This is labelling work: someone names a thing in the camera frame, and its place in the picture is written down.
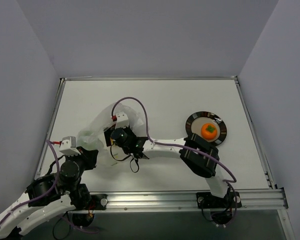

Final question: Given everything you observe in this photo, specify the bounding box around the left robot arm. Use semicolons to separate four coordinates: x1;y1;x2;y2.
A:
0;147;99;239

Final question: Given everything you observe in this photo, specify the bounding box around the black rimmed plate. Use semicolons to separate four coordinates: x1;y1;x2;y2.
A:
185;111;228;146

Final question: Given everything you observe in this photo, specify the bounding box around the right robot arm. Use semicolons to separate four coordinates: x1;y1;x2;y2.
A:
104;127;230;207

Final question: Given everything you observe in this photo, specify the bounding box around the orange fake fruit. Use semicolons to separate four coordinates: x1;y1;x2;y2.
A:
200;123;218;140

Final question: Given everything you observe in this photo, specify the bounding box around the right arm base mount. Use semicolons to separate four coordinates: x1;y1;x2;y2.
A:
196;191;242;226

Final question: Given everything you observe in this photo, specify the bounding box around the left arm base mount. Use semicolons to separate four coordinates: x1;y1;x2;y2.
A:
71;193;108;227

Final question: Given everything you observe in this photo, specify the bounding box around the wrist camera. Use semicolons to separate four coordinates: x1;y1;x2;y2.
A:
111;111;130;129
59;136;80;156

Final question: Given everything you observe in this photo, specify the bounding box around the translucent plastic bag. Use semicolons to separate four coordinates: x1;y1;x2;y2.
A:
76;103;146;167

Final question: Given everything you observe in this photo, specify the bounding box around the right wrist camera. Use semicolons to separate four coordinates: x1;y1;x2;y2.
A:
111;111;130;129

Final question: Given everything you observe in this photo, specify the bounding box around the aluminium front rail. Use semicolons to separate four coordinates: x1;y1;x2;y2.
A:
61;189;288;214

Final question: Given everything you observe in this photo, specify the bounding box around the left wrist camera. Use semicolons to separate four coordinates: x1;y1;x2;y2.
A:
59;136;80;156

